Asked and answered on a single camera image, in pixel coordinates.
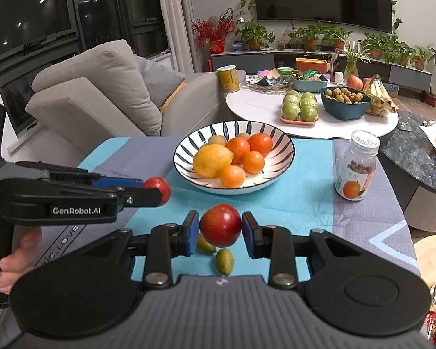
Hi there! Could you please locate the orange box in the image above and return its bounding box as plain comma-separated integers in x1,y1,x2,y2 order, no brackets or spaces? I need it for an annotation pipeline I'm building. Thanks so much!
295,57,329,74

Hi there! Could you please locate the glass candy dish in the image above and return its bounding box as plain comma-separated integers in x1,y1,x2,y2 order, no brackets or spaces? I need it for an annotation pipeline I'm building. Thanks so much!
244,74,294,96

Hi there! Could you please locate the dark marble round table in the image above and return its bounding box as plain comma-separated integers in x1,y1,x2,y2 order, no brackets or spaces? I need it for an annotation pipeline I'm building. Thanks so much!
378,111,436,231

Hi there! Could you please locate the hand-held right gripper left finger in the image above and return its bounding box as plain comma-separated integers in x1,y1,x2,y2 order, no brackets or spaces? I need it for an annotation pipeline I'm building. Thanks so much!
82,210,200,288

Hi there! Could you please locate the light curtain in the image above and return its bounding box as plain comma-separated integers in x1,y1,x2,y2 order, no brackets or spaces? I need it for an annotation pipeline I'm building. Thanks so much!
156,0,200,73

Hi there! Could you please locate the row of potted plants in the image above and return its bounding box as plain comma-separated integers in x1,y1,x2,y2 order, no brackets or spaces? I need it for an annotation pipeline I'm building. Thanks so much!
236,20,435,71

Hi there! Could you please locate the grey cushion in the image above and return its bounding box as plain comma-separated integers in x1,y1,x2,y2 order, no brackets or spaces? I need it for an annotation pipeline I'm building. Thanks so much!
134,55,187,110

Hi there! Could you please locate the round wooden stool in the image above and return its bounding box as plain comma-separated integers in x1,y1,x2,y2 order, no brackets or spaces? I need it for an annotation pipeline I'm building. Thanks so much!
413,234,436,288

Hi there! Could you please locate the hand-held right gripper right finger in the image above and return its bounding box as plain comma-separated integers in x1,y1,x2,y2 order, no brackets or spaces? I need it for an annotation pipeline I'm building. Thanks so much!
242,211,362,288

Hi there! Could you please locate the teal bowl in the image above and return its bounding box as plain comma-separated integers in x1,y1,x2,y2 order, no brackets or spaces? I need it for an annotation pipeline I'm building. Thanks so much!
320,86,373,121

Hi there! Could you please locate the yellow cushion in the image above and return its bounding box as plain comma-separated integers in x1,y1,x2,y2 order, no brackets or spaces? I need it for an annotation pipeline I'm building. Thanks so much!
160,82,187,114

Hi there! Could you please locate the yellow can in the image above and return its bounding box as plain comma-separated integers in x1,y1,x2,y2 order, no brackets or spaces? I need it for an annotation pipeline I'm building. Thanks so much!
217,65,240,94

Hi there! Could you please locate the small red plum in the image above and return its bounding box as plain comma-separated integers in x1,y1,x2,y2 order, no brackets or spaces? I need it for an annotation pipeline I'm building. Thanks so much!
143,176,171,206

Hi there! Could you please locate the small green fruit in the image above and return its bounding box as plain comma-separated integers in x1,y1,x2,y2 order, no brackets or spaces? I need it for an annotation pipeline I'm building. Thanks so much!
197,233,217,253
216,248,235,276

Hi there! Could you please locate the large red apple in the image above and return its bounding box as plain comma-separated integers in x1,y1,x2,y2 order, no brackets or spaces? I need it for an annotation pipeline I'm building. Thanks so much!
199,204,242,248

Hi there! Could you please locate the blue and grey tablecloth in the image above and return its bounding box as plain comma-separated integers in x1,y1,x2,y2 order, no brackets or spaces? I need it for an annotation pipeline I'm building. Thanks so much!
12,136,421,288

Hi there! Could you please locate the glass vase with green plant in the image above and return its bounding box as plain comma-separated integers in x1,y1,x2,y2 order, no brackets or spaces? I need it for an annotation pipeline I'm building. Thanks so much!
334,40,371,82

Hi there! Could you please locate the white round coffee table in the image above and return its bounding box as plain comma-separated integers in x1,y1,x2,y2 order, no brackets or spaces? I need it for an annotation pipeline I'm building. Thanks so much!
226,76,399,139

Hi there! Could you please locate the blue striped white plate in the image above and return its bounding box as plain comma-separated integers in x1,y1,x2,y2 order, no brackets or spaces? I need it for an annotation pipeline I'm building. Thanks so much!
173,121,296,195

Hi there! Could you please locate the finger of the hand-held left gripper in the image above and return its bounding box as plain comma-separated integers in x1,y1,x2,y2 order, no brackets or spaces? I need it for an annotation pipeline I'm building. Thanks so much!
62,187,164,213
42,167,145,190

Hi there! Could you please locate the yellow lemon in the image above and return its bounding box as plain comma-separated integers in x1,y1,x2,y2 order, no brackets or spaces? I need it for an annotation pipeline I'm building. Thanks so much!
192,143,235,179

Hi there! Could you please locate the clear jar of nuts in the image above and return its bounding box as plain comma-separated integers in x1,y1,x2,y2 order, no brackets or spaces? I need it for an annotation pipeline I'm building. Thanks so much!
335,131,381,203

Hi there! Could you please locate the bunch of bananas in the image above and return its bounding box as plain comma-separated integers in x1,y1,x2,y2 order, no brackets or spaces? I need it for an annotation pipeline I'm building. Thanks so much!
362,74,400,117

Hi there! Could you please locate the pack of green apples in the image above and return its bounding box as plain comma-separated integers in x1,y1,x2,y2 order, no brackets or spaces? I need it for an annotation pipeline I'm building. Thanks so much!
280,90,319,127

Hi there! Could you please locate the person's left hand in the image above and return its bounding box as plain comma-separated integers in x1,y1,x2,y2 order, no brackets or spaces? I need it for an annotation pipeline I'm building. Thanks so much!
0,225,43,295

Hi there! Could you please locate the dark window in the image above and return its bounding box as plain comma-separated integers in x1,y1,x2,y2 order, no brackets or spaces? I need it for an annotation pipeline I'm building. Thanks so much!
0,0,169,135

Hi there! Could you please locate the teal snack basket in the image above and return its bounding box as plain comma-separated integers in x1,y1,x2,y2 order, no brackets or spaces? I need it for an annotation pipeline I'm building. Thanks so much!
292,73,329,93

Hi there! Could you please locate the red berry plant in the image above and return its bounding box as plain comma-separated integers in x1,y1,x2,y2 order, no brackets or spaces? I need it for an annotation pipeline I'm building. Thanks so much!
192,9,237,55

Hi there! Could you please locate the beige armchair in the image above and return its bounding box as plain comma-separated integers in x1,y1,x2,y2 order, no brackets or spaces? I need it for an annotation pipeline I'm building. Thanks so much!
25,39,228,138

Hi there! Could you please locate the grey television cabinet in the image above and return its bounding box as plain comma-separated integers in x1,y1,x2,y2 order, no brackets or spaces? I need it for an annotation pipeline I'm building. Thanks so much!
210,50,433,91

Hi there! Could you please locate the pile of longans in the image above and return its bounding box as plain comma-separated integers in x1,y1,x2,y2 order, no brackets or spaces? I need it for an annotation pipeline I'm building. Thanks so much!
325,87,366,104

